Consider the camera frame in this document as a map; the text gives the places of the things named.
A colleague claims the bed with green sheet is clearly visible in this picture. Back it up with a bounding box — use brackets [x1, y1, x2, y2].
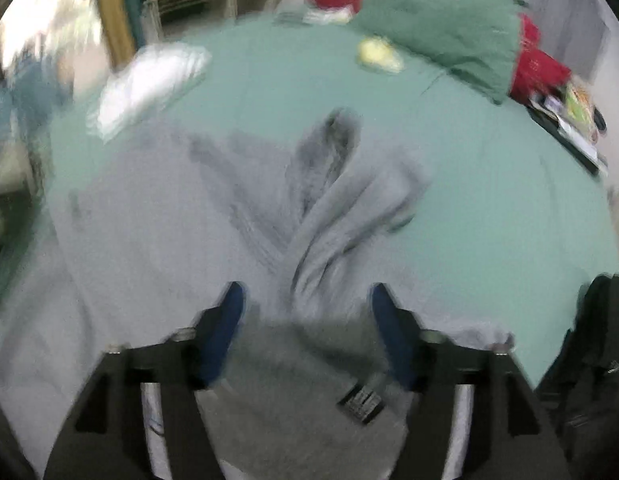
[40, 10, 619, 391]

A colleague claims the small yellow item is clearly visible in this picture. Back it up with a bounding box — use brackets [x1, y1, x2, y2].
[357, 36, 405, 75]

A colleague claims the black bag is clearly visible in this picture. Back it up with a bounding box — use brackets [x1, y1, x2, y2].
[537, 272, 619, 480]

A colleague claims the yellow curtain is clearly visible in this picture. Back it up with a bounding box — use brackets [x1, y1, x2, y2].
[92, 0, 138, 68]

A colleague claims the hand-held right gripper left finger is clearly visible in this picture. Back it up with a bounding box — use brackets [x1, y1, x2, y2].
[42, 281, 247, 480]

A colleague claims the nightstand clutter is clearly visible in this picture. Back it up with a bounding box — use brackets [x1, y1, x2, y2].
[527, 77, 610, 176]

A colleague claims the grey fleece garment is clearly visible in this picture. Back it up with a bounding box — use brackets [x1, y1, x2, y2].
[0, 107, 515, 480]

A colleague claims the green pillow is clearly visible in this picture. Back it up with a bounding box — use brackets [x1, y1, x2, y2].
[349, 0, 527, 106]

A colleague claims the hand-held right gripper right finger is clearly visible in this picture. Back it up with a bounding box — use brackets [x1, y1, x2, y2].
[371, 282, 573, 480]

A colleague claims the blue printed blanket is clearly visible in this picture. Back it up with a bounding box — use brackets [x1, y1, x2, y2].
[0, 57, 75, 128]

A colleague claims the white cloth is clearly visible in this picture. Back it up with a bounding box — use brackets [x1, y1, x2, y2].
[87, 44, 213, 141]

